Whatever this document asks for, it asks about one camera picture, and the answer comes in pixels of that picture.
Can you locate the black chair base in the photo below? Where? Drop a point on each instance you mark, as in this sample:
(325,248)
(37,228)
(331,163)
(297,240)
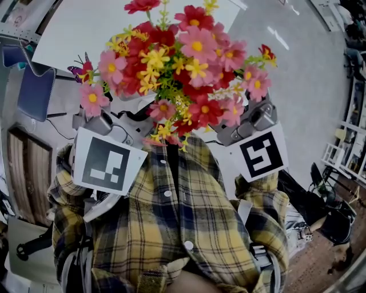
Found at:
(34,244)

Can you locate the white shelving rack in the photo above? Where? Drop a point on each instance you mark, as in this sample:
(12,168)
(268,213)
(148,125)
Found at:
(351,154)

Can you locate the yellow plaid shirt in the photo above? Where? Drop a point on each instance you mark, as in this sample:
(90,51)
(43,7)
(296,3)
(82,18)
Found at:
(148,226)

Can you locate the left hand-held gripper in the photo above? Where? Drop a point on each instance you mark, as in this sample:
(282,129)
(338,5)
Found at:
(105,168)

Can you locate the black undershirt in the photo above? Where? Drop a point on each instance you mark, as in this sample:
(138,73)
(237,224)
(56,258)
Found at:
(173,171)

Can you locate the white printed carton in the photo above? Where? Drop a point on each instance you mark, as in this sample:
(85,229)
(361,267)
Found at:
(291,226)

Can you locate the black flat panel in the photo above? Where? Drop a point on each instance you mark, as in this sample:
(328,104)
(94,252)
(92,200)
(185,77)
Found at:
(316,176)

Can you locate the white cabinet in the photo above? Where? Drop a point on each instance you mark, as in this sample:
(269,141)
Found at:
(328,14)

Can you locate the person's right forearm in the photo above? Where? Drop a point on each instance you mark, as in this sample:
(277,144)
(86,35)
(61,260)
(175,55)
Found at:
(266,200)

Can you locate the pale grey board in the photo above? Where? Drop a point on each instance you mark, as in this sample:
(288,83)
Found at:
(31,271)

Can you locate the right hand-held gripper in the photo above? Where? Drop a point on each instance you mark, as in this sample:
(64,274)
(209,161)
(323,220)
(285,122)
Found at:
(260,154)

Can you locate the blue chair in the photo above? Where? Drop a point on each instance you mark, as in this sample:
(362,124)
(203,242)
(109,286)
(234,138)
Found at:
(35,94)

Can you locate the brown wooden board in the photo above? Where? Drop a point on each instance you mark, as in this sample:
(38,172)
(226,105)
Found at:
(37,177)

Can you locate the person's left forearm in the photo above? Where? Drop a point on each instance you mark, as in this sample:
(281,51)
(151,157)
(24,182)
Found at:
(64,189)

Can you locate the person's leg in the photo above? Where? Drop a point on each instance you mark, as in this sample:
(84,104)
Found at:
(194,283)

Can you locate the red pink yellow flower bouquet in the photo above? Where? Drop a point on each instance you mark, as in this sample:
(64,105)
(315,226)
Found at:
(197,45)

